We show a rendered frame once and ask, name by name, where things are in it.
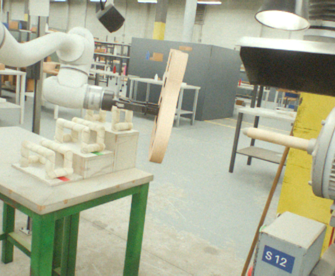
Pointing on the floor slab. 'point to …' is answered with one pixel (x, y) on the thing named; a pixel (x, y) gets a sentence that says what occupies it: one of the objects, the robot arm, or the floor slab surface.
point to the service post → (37, 74)
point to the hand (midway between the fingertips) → (157, 109)
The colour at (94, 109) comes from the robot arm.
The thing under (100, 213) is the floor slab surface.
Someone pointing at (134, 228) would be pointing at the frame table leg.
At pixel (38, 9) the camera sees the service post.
